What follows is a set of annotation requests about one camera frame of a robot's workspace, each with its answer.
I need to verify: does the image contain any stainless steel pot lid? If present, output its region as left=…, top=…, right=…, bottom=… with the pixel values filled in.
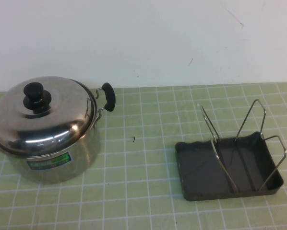
left=0, top=76, right=96, bottom=155

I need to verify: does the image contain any stainless steel cooking pot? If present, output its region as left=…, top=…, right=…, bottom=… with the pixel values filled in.
left=0, top=79, right=117, bottom=185

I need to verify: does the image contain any dark tray wire lid rack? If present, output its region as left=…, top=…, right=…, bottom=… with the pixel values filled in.
left=175, top=99, right=287, bottom=195

